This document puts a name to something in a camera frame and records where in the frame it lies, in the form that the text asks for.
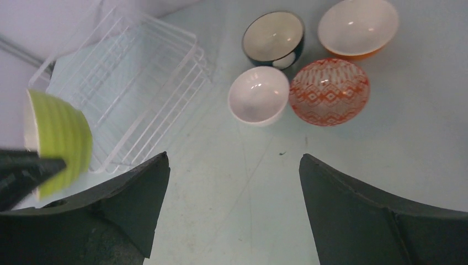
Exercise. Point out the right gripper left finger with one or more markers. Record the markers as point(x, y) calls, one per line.
point(113, 222)

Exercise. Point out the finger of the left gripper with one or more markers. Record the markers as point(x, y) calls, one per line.
point(22, 171)

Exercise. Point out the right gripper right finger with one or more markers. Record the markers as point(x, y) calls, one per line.
point(356, 223)

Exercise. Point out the green bowl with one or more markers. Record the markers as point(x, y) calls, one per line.
point(54, 128)

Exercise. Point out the blue patterned bowl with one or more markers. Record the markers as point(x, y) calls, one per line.
point(329, 92)

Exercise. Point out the white bowl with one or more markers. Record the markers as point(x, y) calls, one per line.
point(258, 96)

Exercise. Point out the orange bowl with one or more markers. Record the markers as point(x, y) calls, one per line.
point(356, 30)

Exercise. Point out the teal blue bowl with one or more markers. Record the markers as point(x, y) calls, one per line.
point(274, 39)

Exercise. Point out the white wire dish rack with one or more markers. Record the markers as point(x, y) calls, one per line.
point(130, 74)

